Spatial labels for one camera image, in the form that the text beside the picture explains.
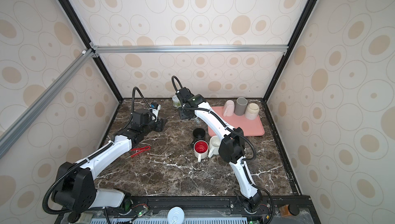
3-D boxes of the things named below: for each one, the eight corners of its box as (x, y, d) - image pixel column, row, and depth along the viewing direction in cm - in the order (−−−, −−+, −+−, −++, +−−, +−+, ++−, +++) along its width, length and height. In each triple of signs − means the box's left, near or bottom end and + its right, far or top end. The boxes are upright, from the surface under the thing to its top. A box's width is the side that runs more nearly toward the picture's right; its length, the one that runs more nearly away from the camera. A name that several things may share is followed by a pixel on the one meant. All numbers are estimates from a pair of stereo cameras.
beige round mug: (245, 119, 109) (248, 112, 102) (243, 111, 114) (246, 103, 108) (257, 119, 109) (260, 112, 102) (254, 111, 114) (257, 103, 108)
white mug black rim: (194, 163, 90) (193, 157, 83) (194, 146, 97) (194, 139, 90) (208, 163, 90) (208, 157, 83) (207, 146, 97) (208, 140, 90)
